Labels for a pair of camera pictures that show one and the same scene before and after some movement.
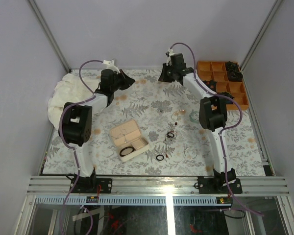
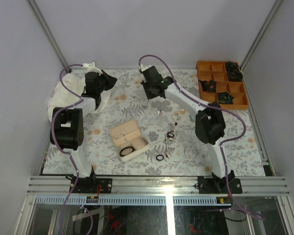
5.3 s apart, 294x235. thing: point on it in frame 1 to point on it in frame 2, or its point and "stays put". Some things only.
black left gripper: [127, 81] to [110, 81]
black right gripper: [163, 77] to [149, 95]
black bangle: [123, 149] stays put
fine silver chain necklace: [122, 133] stays put
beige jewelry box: [127, 138] stays put
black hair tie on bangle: [168, 136] stays put
